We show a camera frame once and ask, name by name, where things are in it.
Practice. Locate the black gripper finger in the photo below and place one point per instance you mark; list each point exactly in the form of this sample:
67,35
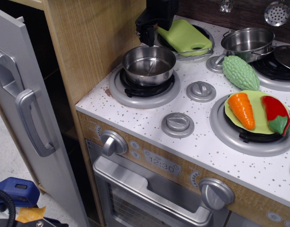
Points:
141,33
150,36

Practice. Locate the hanging steel skimmer spoon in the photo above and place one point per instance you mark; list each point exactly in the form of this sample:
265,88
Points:
277,13

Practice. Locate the wooden cabinet side panel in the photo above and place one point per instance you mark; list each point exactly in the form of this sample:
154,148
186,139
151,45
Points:
89,38

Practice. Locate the back right stove burner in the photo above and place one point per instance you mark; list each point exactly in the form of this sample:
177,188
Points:
272,74

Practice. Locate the oven dial knob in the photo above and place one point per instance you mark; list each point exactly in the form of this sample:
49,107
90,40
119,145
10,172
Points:
113,143
215,194

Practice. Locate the small steel pan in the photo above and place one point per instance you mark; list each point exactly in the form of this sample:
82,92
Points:
149,66

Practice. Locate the red chili pepper toy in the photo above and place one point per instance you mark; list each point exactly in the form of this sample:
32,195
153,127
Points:
277,115

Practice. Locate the light green plate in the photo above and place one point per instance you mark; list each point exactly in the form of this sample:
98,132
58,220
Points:
261,125

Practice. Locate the grey stovetop knob back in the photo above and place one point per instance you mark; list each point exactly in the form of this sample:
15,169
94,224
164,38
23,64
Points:
214,64

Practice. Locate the front right stove burner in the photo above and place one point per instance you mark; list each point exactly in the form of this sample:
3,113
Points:
230,136

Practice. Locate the grey stovetop knob lower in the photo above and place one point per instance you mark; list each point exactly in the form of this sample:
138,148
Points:
177,125

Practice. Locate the right oven dial knob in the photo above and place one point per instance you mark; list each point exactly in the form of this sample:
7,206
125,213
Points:
215,194

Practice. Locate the steel pot with handles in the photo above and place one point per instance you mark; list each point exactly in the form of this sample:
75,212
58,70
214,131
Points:
249,44

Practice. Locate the green bitter melon toy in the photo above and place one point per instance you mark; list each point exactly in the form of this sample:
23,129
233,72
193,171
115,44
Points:
240,73

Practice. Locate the orange carrot toy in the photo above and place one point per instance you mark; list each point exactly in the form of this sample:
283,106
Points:
241,107

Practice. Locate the grey oven door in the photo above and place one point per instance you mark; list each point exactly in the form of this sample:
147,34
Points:
133,196

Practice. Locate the blue clamp device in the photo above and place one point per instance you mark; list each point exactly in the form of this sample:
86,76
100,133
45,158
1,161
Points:
24,193

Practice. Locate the grey fridge door handle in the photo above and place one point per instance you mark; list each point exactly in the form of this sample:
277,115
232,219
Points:
23,105

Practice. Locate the back left stove burner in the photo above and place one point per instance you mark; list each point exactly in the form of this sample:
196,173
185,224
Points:
159,41

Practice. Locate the stove burner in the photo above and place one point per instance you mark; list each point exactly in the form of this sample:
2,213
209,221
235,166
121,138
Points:
141,97
272,74
230,136
159,41

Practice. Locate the green plastic cutting board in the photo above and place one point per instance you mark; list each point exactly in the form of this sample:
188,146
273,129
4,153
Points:
186,39

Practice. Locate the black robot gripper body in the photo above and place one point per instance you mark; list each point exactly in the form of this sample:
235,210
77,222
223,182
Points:
160,12

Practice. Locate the front left stove burner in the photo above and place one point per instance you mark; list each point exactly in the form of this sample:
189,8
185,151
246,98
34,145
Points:
141,97

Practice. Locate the grey stovetop knob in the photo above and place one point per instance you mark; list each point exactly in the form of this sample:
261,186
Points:
214,64
200,91
177,125

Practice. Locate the grey fridge door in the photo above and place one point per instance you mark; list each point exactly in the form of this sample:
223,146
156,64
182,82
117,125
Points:
19,70

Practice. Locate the grey stovetop knob upper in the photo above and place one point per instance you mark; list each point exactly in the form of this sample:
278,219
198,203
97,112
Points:
200,91

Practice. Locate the left oven dial knob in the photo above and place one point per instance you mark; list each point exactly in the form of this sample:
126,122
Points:
113,143

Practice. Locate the dark steel pot lid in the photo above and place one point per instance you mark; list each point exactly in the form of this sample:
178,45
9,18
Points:
282,55

